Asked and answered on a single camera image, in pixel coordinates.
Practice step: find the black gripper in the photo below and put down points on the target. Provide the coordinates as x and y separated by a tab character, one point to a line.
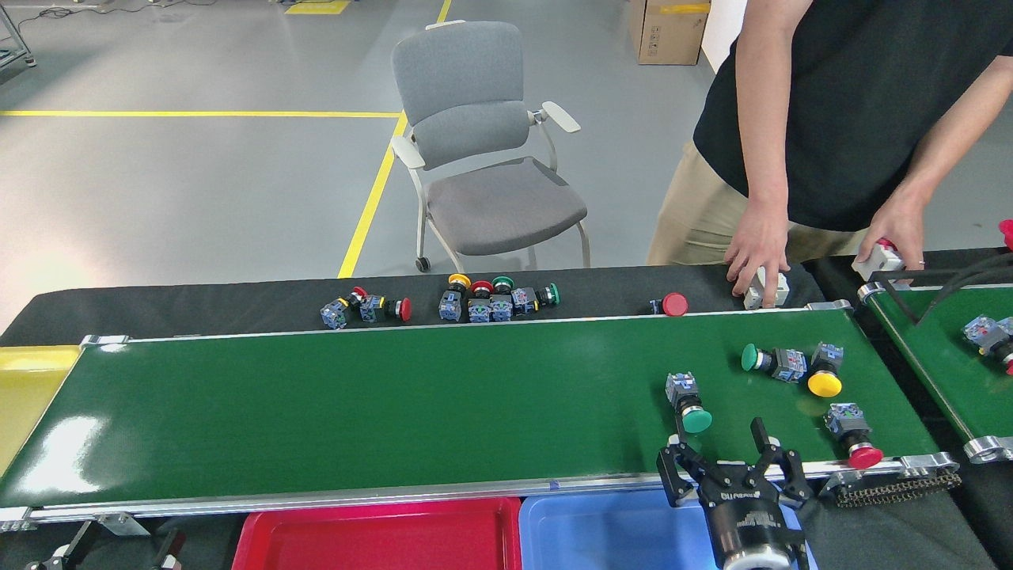
748	522

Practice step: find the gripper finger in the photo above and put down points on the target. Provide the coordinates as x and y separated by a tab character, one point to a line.
168	550
59	554

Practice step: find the green push button switch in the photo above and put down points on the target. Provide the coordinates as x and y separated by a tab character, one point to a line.
789	366
522	301
501	309
696	420

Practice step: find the yellow push button switch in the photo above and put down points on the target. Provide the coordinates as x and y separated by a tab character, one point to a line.
449	307
825	385

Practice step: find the red push button switch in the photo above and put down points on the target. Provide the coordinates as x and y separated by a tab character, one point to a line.
864	457
479	310
1007	348
334	315
372	309
675	305

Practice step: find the white circuit breaker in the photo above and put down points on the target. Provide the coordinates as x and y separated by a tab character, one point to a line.
874	265
772	294

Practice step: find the person's left forearm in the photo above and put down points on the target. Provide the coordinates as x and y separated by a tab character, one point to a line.
957	134

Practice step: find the person's right forearm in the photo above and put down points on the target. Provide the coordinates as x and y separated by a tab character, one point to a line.
764	127

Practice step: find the blue plastic tray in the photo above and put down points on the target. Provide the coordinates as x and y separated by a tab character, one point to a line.
617	538

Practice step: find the red plastic tray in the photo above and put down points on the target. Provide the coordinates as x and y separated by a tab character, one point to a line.
356	546

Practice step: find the narrow green conveyor belt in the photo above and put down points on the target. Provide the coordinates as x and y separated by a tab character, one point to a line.
934	356

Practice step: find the wide green conveyor belt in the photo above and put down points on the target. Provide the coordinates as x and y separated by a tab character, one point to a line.
396	412

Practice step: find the person's right hand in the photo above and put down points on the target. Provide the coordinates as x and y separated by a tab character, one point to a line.
760	253

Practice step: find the person's left hand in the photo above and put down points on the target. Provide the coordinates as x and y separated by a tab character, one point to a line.
898	226

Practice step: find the yellow plastic bin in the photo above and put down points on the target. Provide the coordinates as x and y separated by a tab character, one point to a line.
28	404

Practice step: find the black table cloth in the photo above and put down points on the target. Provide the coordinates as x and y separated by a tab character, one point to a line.
831	273
198	309

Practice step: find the black guide bar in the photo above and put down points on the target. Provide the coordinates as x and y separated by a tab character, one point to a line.
898	301

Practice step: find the grey office chair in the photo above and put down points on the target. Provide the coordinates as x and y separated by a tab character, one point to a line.
506	206

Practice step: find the red knob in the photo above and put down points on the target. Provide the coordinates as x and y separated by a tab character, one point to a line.
1007	233

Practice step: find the person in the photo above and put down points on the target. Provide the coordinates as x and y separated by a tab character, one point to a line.
839	119

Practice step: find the cardboard box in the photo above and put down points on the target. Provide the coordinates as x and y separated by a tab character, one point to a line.
669	36

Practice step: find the metal rack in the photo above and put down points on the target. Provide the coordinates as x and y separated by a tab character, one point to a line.
8	57

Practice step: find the push button switch blue block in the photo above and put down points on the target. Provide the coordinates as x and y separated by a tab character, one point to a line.
981	332

